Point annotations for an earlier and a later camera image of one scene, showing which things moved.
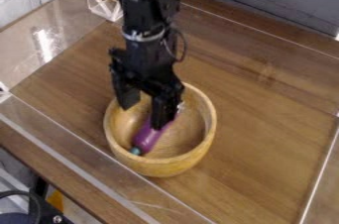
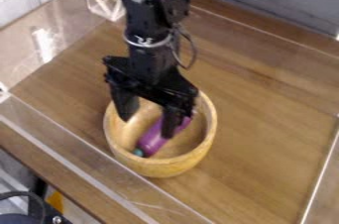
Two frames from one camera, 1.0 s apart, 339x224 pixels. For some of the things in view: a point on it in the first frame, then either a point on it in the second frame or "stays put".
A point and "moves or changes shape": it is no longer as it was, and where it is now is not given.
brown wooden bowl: x=186 y=142 stays put
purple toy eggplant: x=147 y=137 moves or changes shape
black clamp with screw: x=43 y=212 stays put
